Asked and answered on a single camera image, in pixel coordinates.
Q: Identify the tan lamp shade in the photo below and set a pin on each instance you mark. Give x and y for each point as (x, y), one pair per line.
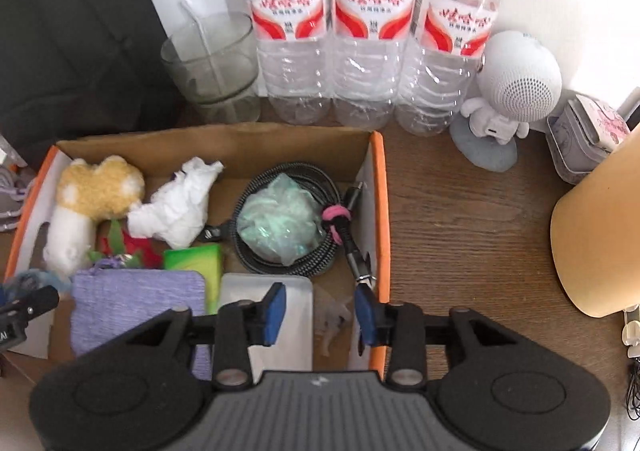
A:
(600, 231)

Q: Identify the purple knitted pouch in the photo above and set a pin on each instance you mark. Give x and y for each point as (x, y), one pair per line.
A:
(130, 296)

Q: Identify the small grey plastic toy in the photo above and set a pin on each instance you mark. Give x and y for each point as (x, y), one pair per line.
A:
(332, 323)

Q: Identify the pink patterned tin box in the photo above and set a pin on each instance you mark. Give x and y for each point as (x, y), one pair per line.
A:
(582, 141)

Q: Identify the white tissue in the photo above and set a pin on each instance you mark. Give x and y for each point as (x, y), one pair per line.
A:
(175, 206)

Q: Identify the green tissue packet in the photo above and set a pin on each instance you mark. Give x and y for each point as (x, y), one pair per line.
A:
(192, 263)

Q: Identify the red and green toy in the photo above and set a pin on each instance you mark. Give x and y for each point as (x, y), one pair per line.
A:
(137, 243)

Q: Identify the blue fuzzy item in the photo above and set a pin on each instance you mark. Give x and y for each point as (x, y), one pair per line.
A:
(30, 281)

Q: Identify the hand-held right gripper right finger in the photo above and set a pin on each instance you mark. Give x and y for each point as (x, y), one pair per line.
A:
(364, 318)

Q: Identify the yellow and white plush toy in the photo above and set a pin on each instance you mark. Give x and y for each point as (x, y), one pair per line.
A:
(95, 191)

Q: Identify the white astronaut speaker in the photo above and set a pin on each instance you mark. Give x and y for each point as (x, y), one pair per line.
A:
(520, 76)

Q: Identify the white plastic case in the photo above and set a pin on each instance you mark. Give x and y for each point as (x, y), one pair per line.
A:
(295, 321)

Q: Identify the orange-edged cardboard box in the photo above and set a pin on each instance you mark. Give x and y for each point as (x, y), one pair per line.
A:
(225, 151)

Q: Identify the white plug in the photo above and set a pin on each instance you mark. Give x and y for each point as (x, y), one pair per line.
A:
(631, 328)

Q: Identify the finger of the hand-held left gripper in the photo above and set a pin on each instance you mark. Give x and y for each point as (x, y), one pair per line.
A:
(35, 303)

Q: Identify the clear glass cup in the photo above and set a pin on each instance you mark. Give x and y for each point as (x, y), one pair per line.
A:
(215, 66)

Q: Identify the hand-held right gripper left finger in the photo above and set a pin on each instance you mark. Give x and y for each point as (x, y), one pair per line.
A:
(274, 313)

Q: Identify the pale green wrapper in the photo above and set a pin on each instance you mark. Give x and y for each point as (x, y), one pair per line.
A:
(277, 221)

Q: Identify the clear drinking straw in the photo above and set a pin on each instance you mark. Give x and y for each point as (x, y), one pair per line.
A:
(202, 36)

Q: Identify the red-label clear water bottle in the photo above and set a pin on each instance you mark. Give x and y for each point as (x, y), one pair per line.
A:
(372, 41)
(445, 51)
(287, 31)

